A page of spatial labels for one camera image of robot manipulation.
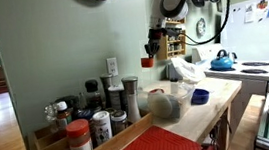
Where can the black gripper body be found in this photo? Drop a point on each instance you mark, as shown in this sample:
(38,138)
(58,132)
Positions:
(157,37)

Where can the orange plastic cup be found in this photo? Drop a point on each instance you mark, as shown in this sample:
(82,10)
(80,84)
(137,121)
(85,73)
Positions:
(147,63)

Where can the large clear plastic container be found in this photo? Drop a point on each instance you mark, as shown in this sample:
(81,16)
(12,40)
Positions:
(183,95)

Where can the round white plastic lid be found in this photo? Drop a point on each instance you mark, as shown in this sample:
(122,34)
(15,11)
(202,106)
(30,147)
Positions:
(159,105)

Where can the white label spice jar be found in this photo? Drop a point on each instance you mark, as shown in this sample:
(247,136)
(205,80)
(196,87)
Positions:
(116,97)

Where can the blue plastic cup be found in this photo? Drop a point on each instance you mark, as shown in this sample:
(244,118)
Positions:
(199,96)

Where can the black cap glass bottle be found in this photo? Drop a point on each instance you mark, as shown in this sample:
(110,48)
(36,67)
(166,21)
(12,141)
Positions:
(93,94)

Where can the small glass jar dark lid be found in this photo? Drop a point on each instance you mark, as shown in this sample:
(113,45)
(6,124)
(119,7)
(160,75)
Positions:
(118,122)

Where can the white printed spice shaker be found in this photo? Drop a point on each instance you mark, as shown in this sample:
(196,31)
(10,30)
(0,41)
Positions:
(102,127)

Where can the navy canister white lid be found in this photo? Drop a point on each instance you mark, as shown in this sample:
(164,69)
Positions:
(84,114)

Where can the dark lid spice jar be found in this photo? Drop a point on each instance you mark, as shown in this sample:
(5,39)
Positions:
(67,101)

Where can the wooden spice tray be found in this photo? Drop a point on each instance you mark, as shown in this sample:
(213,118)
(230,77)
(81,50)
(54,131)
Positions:
(115,145)

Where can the white cap brown spice bottle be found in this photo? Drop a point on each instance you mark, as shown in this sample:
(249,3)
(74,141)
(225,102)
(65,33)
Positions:
(63,114)

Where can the red lid spice jar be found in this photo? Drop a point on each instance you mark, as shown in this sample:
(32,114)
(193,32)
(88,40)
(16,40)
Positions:
(79,139)

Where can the tall steel white grinder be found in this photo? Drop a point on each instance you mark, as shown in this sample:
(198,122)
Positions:
(132,98)

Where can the dark steel grinder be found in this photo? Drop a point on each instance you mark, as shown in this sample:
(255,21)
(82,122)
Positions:
(106,86)

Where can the small silver pot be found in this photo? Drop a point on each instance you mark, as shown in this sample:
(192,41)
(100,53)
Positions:
(233,57)

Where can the white electric stove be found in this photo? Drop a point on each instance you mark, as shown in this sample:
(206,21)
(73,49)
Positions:
(235,72)

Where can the red silicone mat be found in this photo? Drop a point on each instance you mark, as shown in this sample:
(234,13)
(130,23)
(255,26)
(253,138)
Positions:
(158,146)

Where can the white paper sheet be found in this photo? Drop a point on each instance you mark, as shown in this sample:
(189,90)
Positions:
(249,12)

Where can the white refrigerator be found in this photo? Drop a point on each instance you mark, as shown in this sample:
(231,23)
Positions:
(254,39)

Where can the orange fridge note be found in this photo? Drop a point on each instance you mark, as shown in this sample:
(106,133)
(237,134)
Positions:
(262,4)

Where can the clear glass shaker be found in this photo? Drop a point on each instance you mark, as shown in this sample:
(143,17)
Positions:
(50,117)

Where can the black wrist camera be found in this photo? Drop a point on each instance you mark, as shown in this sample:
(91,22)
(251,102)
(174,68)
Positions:
(173,31)

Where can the white wall outlet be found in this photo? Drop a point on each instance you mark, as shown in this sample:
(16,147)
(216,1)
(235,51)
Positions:
(112,66)

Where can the small round wall plate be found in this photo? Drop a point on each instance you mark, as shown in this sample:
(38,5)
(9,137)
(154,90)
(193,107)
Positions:
(200,27)

